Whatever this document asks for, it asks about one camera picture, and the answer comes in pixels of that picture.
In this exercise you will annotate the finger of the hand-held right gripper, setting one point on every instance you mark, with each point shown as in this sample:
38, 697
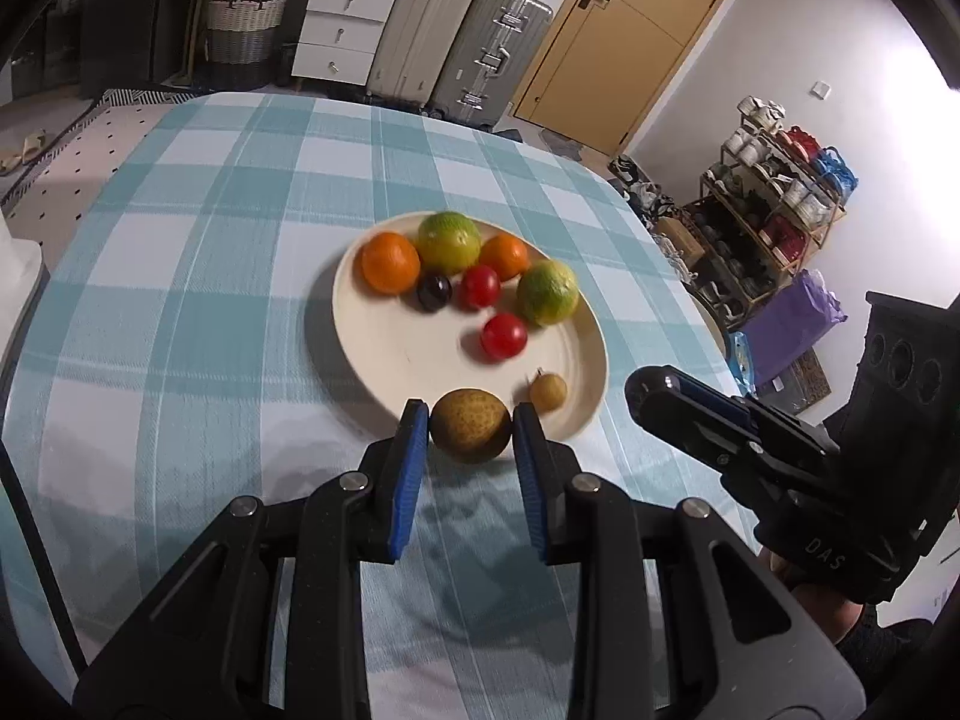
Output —
675, 412
712, 399

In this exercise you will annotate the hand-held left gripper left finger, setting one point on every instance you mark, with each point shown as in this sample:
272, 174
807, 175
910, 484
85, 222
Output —
409, 480

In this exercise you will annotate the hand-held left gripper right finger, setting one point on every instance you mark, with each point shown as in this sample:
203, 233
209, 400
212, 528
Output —
531, 487

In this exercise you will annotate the brownish yellow round fruit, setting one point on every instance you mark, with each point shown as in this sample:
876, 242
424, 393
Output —
471, 426

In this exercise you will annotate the small tan longan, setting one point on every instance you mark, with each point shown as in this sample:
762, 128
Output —
547, 392

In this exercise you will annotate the cream oval plate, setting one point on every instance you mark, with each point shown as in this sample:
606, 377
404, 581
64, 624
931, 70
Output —
420, 360

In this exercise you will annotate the red tomato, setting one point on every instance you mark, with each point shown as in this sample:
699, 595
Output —
480, 287
504, 336

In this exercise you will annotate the green yellow citrus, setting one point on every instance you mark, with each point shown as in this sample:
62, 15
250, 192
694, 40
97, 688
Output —
547, 294
448, 241

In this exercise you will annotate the dark purple plum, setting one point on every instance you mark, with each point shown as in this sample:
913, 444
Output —
434, 292

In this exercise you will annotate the large orange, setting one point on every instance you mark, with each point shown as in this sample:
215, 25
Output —
390, 262

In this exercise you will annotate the small orange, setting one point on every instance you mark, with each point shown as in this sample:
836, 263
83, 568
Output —
506, 255

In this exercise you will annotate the person's right forearm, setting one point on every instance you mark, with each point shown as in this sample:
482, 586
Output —
832, 615

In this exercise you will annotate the purple bag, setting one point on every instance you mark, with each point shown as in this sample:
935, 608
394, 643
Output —
791, 322

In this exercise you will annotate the pile of shoes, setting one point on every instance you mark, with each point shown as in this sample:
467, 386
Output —
652, 202

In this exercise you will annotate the wooden shoe rack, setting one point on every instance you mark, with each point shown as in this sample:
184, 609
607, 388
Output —
772, 202

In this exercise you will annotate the blue white checkered tablecloth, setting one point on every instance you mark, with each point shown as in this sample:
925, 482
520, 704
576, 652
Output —
187, 300

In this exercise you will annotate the tan wooden door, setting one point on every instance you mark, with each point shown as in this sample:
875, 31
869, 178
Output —
630, 37

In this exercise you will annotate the silver suitcase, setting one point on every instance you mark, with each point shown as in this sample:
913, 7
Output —
491, 52

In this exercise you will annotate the beige suitcase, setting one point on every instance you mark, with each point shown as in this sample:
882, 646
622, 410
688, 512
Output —
420, 30

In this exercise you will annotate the patterned floor rug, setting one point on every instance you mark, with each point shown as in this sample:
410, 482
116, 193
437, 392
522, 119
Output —
75, 157

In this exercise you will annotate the white drawer dresser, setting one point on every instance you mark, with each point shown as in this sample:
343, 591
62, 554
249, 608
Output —
330, 15

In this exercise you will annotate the wicker laundry basket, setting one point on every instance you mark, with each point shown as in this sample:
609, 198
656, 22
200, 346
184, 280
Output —
244, 30

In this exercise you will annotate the beige slippers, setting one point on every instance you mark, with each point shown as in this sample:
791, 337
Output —
22, 154

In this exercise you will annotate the dark grey refrigerator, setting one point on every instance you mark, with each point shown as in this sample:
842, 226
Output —
135, 15

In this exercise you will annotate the white wall switch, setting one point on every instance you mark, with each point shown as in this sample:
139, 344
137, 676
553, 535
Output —
822, 88

